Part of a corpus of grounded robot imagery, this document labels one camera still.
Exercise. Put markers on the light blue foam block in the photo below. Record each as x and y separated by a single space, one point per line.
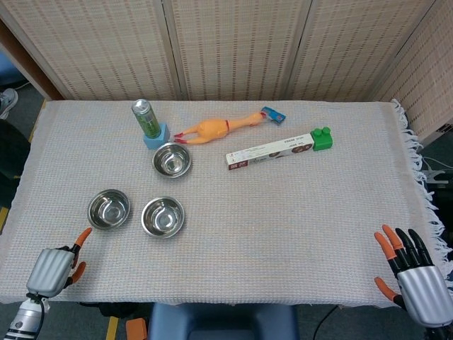
157 141

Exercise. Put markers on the beige woven tablecloth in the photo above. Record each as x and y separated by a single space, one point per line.
265 230

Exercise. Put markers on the long baking paper box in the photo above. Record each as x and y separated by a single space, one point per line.
269 152

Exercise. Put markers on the white clamp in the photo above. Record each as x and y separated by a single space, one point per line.
433 176

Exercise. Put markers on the black seat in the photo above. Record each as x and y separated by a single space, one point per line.
12 159

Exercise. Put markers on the small dark packet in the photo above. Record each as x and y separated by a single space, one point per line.
275 115

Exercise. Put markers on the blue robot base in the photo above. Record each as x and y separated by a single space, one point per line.
223 322

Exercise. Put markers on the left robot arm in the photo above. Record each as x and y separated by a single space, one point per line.
24 318

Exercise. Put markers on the yellow rubber chicken toy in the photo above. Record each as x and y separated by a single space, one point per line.
209 131

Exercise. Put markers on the grey sneaker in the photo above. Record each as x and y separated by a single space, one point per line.
7 101

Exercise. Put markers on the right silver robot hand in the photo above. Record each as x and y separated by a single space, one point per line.
424 294

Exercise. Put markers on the brown wooden board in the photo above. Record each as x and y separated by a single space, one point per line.
28 63

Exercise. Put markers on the orange floor object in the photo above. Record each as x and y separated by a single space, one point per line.
137 329

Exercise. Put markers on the green drink can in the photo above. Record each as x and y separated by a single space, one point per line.
147 118

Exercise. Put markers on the stainless steel bowl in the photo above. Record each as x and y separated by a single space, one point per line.
163 217
108 209
172 161

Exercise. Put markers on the woven folding screen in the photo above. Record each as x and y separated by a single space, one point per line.
233 46

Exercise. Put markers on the green toy building block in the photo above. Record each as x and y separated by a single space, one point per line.
322 141

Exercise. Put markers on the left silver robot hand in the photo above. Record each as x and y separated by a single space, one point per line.
49 272

